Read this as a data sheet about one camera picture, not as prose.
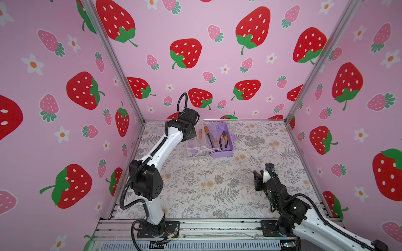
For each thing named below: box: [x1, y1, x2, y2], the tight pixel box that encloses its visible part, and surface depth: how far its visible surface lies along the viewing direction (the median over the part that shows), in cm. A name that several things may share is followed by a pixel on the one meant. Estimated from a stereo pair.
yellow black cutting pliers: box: [219, 130, 228, 151], surface depth 109 cm
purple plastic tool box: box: [185, 119, 237, 161], surface depth 105 cm
